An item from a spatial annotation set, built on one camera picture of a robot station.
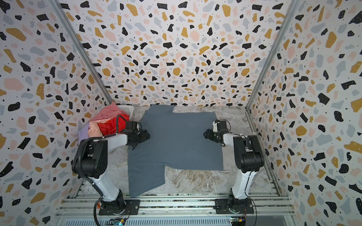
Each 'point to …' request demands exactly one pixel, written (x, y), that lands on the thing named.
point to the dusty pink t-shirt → (109, 111)
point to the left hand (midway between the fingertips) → (145, 134)
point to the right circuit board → (238, 221)
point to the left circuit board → (118, 221)
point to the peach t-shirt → (94, 130)
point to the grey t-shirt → (176, 139)
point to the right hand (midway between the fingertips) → (206, 131)
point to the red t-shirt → (109, 127)
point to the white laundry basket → (128, 109)
